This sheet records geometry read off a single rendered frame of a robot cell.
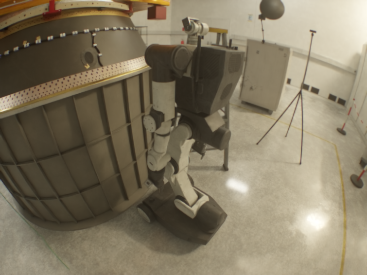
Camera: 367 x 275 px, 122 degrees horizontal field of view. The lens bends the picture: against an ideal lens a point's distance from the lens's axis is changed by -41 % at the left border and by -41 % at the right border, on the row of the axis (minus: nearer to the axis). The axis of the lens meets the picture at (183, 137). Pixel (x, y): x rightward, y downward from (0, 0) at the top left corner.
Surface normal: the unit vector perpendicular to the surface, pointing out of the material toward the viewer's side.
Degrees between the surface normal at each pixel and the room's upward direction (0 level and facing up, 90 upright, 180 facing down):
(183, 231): 0
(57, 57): 62
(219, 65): 90
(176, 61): 90
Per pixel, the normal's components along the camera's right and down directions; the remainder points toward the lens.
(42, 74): 0.51, 0.04
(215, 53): -0.65, 0.40
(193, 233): 0.04, -0.83
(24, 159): 0.29, 0.54
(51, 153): 0.48, 0.50
